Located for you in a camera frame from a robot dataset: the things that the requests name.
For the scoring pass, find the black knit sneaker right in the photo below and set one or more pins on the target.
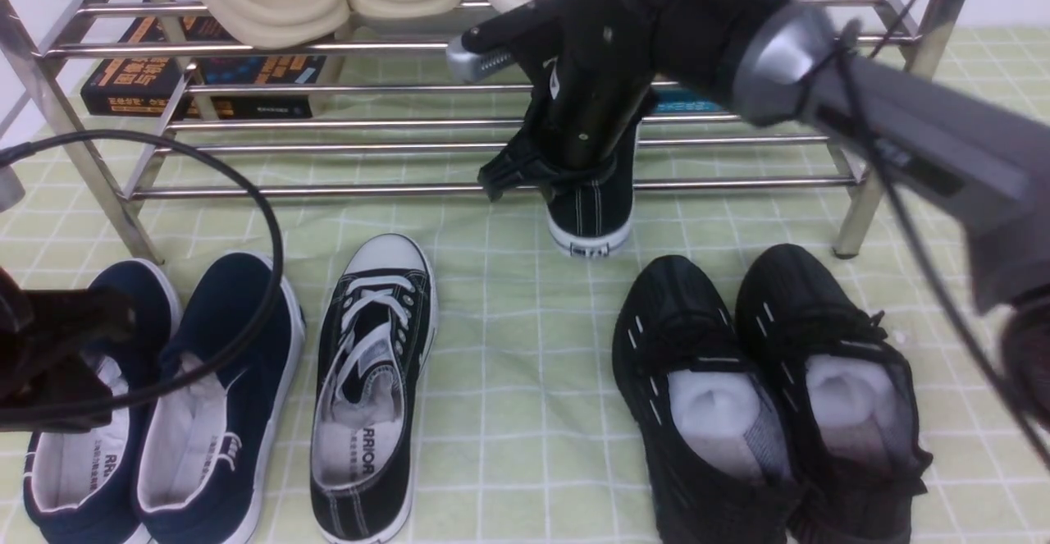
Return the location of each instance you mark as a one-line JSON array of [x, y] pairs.
[[848, 399]]

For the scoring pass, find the blue green book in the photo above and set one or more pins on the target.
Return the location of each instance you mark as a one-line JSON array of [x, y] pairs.
[[679, 101]]

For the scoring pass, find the black knit sneaker left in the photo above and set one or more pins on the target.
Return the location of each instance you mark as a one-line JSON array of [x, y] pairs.
[[717, 452]]

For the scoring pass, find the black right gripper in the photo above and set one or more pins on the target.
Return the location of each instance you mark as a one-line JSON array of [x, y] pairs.
[[591, 66]]

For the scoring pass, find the stainless steel shoe rack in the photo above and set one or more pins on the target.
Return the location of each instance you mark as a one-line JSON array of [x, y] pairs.
[[923, 45]]

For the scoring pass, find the navy slip-on shoe right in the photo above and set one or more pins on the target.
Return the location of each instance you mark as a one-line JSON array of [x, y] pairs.
[[202, 472]]

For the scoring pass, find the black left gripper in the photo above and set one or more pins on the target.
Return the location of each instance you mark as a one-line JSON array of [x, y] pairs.
[[46, 386]]

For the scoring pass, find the black knit sneaker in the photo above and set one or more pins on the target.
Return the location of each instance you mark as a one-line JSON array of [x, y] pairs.
[[848, 399], [717, 452]]

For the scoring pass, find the green checkered tablecloth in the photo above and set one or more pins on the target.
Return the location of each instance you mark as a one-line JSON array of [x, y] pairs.
[[521, 436]]

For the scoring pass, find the black orange book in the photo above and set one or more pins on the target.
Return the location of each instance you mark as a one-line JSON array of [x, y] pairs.
[[142, 86]]

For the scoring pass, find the navy slip-on shoe left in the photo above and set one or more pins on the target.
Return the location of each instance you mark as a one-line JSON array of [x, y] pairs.
[[77, 487]]

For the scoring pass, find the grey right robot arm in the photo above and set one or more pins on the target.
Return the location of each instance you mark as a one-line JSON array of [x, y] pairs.
[[985, 166]]

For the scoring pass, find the navy slip-on shoe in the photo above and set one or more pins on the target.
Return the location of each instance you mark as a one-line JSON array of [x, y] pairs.
[[202, 472], [77, 487]]

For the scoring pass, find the black canvas sneaker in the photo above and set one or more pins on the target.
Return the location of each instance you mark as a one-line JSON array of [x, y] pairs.
[[594, 220], [379, 327]]

